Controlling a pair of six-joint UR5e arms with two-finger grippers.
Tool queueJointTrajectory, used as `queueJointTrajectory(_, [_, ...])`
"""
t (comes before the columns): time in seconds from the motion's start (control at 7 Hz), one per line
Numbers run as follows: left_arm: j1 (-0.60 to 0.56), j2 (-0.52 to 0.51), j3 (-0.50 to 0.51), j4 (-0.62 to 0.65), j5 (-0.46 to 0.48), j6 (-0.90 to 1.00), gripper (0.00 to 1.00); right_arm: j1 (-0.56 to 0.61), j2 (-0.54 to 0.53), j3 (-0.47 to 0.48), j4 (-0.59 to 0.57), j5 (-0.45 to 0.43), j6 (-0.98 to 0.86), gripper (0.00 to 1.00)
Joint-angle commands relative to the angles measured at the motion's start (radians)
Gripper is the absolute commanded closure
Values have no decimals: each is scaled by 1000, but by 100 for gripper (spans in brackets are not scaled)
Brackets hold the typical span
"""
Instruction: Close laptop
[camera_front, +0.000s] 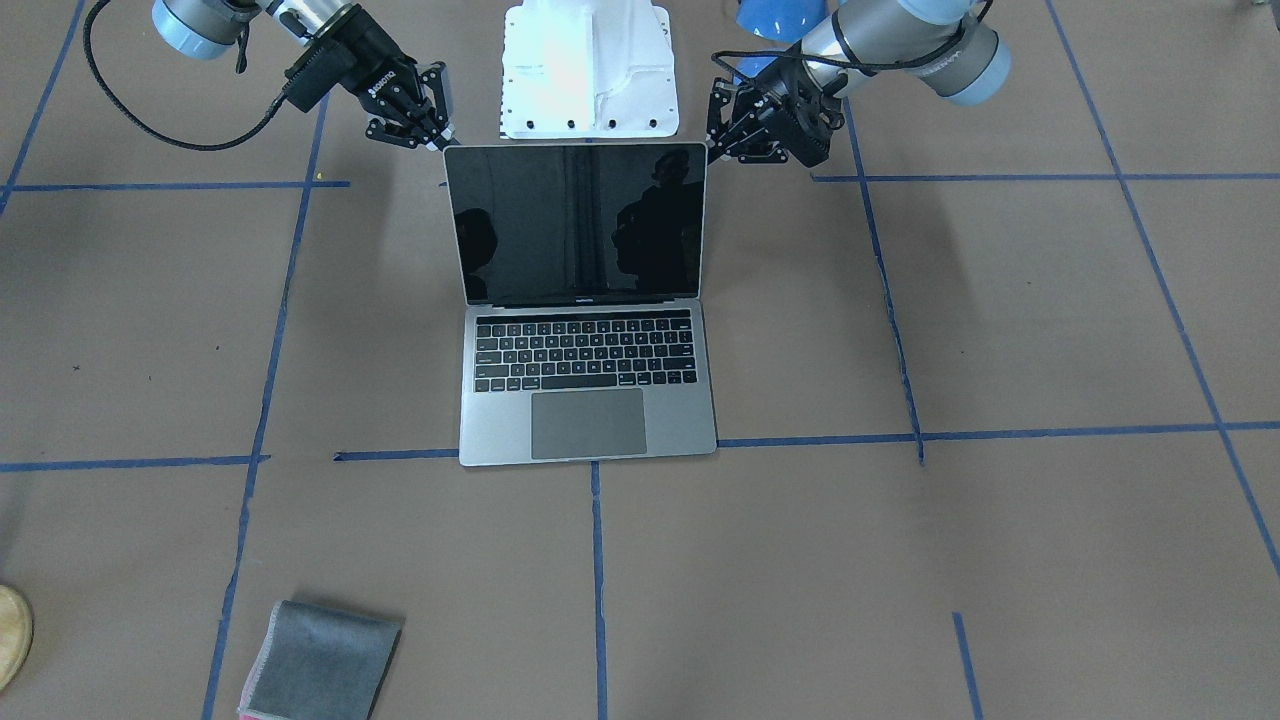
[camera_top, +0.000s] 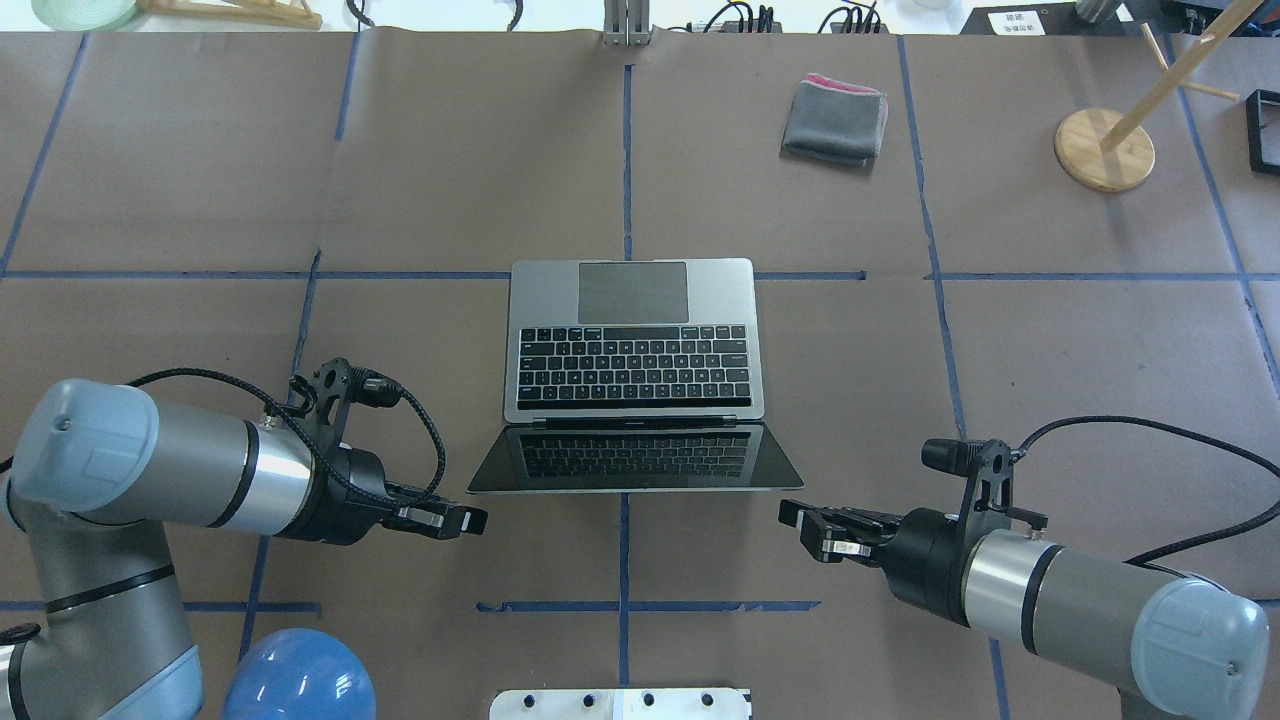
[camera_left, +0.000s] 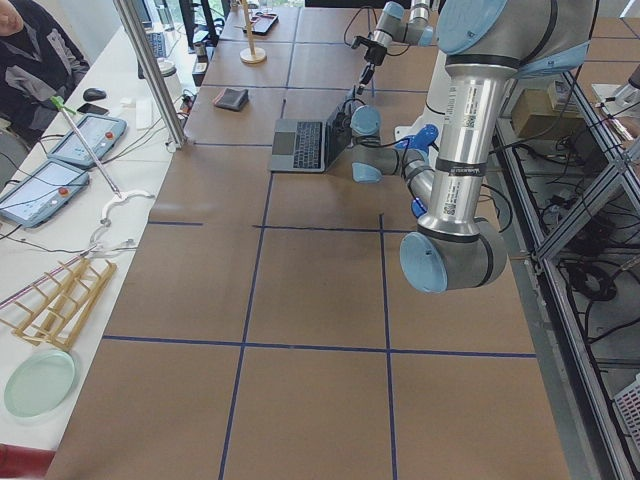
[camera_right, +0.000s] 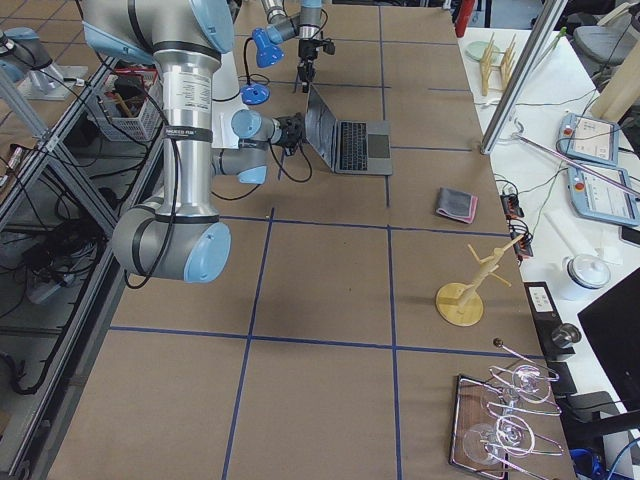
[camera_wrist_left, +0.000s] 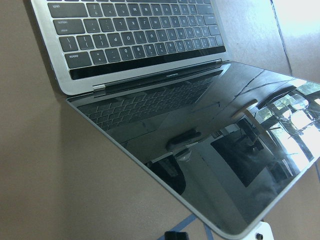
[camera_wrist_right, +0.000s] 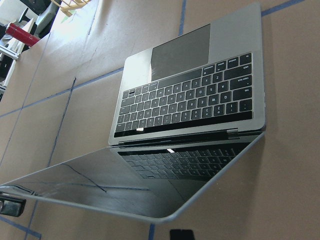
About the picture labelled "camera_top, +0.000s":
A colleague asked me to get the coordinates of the white plate with holes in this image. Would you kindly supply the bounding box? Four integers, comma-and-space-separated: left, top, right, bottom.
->
489, 687, 754, 719

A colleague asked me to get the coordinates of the silver open laptop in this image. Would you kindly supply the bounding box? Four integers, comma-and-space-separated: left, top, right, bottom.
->
468, 258, 803, 495

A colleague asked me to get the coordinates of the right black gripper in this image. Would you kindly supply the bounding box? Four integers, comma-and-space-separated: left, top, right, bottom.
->
780, 498, 983, 626

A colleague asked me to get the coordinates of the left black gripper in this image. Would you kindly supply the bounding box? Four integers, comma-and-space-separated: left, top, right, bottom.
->
296, 446, 488, 546

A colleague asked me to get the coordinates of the green tape roll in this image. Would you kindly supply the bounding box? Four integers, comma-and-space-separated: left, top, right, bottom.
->
29, 0, 140, 32

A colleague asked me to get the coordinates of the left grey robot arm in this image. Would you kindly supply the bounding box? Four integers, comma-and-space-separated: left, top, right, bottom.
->
3, 359, 486, 719

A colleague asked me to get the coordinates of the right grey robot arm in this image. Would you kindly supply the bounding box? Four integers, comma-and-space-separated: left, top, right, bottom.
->
780, 498, 1270, 719

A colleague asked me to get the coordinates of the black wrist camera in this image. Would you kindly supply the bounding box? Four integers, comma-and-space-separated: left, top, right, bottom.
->
291, 357, 403, 452
922, 438, 1048, 539

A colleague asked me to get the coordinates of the black braided cable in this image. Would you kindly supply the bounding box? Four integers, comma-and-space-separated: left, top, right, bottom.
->
0, 369, 447, 511
1012, 416, 1280, 568

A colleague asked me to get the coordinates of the wooden stand with round base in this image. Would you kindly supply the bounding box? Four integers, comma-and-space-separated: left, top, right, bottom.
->
1053, 1, 1263, 193

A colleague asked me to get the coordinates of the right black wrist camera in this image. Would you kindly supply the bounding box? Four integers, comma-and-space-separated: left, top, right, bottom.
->
922, 438, 1048, 539

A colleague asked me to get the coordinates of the wooden triangular frame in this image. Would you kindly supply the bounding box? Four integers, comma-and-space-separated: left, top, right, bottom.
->
136, 1, 323, 31

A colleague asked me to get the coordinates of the blue round cap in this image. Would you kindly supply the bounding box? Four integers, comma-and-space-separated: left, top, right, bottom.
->
221, 628, 378, 719

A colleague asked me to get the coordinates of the black square frame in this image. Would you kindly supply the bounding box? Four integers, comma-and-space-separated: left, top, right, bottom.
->
1245, 88, 1279, 177

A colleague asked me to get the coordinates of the folded grey cloth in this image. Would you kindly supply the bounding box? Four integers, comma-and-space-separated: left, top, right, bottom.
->
781, 73, 890, 167

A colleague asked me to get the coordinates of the left black braided cable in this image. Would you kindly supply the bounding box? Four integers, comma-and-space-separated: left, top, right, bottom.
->
0, 369, 447, 511

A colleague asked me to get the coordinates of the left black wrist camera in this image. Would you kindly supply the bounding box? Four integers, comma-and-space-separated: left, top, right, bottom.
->
291, 357, 403, 452

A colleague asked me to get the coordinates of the right black braided cable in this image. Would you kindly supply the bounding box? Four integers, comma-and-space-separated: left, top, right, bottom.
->
1012, 416, 1280, 568

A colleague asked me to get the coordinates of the white label card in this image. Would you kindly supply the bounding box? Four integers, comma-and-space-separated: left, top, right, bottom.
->
987, 8, 1046, 37

